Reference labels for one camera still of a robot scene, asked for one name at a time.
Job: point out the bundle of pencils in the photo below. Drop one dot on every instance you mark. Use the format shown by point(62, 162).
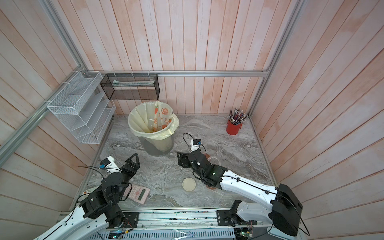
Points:
point(237, 116)

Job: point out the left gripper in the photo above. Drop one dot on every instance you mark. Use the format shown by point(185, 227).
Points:
point(126, 167)

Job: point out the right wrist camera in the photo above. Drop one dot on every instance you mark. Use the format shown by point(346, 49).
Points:
point(196, 144)

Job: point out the cream jar lid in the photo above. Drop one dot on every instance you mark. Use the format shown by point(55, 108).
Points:
point(189, 184)

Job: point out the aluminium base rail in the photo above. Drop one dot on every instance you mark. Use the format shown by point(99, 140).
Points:
point(176, 224)

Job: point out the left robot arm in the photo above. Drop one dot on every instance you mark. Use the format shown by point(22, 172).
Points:
point(100, 209)

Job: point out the black wire mesh basket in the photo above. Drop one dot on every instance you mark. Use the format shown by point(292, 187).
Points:
point(143, 87)

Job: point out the red pencil cup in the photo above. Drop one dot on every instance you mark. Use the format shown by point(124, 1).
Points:
point(233, 129)

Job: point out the pale green tape dispenser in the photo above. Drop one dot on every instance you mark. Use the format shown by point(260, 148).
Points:
point(88, 191)

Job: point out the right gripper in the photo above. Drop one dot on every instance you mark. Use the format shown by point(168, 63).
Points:
point(181, 161)

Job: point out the horizontal aluminium frame bar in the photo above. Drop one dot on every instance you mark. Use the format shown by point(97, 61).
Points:
point(184, 73)

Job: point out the white wire mesh shelf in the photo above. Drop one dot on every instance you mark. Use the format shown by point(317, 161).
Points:
point(82, 109)

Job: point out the oatmeal jar with brown lid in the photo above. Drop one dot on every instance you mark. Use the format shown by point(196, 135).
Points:
point(214, 161)

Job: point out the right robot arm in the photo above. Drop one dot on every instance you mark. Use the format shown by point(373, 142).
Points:
point(278, 206)

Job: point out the pink calculator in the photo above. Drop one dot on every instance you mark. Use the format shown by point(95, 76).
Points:
point(136, 193)

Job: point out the grey trash bin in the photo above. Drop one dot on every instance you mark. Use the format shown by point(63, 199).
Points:
point(157, 147)

